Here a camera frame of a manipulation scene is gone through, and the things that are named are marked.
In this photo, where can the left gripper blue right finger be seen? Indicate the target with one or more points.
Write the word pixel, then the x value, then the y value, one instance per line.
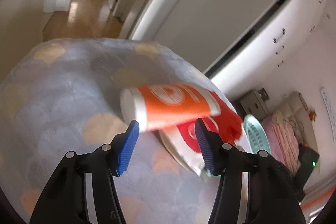
pixel 210 145

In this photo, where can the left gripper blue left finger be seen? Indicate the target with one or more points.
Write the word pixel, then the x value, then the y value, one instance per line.
pixel 122 147

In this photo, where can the red and white paper cup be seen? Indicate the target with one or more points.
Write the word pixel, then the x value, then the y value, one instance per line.
pixel 181 142

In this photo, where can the orange soy milk paper cup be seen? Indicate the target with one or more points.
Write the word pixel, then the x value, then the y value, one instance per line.
pixel 163 105

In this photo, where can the red plastic bag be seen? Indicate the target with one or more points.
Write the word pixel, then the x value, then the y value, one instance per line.
pixel 229 123

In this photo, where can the teal plastic laundry basket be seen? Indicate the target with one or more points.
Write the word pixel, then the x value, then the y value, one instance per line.
pixel 256 134

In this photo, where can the grey bedside cabinet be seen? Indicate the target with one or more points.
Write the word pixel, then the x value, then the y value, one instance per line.
pixel 253 104

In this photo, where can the pink striped bedding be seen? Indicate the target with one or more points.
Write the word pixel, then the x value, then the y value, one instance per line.
pixel 283 144

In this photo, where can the white wardrobe with handles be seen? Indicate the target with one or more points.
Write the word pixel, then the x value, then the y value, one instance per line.
pixel 265 46

